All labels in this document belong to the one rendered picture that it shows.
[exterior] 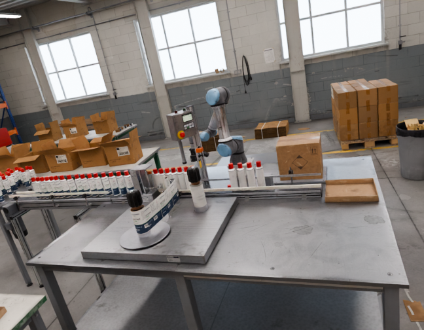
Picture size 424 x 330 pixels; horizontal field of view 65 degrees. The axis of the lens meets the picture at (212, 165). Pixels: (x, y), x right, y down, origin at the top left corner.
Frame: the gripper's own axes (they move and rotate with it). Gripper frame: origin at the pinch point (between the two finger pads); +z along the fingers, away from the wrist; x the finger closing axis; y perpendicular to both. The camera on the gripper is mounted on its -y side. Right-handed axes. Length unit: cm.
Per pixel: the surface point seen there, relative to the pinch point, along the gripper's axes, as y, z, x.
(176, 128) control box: -5, -49, 47
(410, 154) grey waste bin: -199, 56, -139
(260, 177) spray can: -60, -9, 53
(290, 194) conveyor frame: -78, 3, 57
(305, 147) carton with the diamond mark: -91, -20, 32
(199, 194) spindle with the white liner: -24, -12, 79
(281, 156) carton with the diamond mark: -73, -15, 31
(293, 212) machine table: -81, 6, 77
